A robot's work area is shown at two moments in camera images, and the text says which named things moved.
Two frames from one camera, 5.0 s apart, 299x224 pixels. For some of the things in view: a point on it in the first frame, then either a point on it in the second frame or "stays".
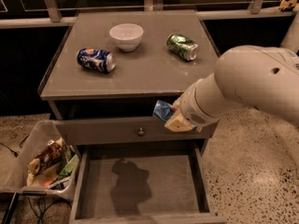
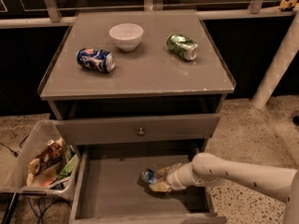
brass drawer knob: [141, 133] stays
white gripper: [189, 108] → [172, 177]
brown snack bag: [49, 157] stays
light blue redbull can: [163, 110] → [149, 175]
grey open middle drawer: [141, 185] stays
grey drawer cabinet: [101, 82] stays
